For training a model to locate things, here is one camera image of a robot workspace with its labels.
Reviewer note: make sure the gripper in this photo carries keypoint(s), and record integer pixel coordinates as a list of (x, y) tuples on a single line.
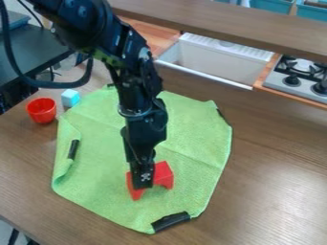
[(144, 137)]

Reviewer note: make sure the red arch block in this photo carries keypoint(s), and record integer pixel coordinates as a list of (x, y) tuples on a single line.
[(164, 177)]

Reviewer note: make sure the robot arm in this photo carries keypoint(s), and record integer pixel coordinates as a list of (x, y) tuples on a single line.
[(93, 25)]

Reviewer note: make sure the green cloth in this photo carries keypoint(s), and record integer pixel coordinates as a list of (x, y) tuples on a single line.
[(191, 140)]

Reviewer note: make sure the white cube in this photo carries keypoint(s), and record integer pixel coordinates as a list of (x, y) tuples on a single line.
[(70, 98)]

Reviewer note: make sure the red cup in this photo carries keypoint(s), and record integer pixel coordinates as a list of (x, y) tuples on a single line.
[(41, 110)]

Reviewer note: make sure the toy sink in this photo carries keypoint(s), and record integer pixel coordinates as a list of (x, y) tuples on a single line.
[(221, 57)]

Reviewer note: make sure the black desk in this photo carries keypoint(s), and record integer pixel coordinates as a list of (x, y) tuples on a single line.
[(25, 54)]

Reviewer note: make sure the toy stove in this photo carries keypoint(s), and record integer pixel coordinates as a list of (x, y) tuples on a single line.
[(298, 78)]

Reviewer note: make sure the teal bin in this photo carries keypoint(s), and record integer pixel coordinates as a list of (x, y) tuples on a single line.
[(272, 4), (313, 9)]

